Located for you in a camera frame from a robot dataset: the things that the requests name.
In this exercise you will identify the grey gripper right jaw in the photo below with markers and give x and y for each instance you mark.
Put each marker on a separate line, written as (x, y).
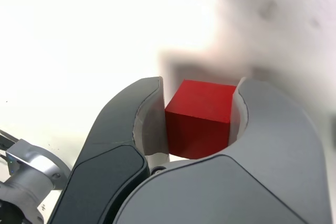
(262, 171)

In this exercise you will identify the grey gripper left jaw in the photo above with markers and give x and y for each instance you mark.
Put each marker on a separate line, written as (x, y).
(110, 134)

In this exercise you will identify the red cube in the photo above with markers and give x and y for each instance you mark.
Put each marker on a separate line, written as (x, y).
(199, 119)

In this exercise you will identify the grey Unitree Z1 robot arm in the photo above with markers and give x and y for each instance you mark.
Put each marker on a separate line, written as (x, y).
(23, 179)

